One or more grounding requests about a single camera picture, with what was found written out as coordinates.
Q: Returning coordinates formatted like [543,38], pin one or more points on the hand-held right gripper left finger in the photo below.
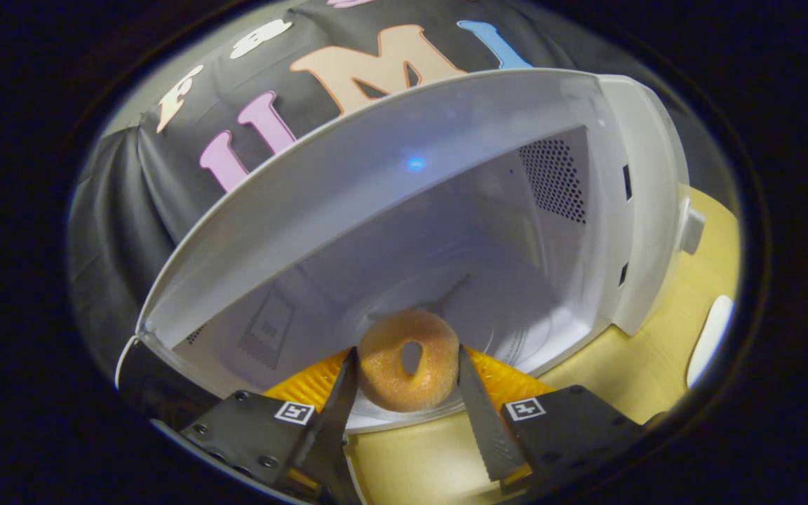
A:
[334,421]

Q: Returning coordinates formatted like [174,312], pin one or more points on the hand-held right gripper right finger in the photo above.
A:
[485,428]

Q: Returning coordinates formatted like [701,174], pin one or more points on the white microwave oven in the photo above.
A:
[446,231]

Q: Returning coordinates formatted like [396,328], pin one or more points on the white square plate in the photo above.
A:
[709,344]

